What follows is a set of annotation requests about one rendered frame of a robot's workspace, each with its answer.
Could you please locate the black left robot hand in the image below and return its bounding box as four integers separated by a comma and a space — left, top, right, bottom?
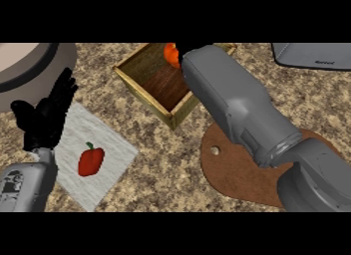
9, 67, 80, 152

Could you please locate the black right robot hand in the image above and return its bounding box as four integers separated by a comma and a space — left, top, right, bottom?
175, 42, 215, 62

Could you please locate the orange squash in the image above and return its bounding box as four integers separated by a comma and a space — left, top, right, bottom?
163, 42, 182, 70

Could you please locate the wooden box basket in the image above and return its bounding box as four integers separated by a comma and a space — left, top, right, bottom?
113, 42, 238, 131

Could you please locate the brown wooden cutting board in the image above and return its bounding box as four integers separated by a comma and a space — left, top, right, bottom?
198, 122, 343, 209

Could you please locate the white placemat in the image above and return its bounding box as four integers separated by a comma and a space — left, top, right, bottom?
52, 101, 142, 213

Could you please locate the red bell pepper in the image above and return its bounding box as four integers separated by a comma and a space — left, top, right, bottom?
77, 141, 107, 178

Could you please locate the large grey pot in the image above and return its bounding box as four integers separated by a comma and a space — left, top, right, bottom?
0, 42, 79, 114

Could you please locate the grey flat appliance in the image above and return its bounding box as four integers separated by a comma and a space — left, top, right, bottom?
269, 42, 351, 72

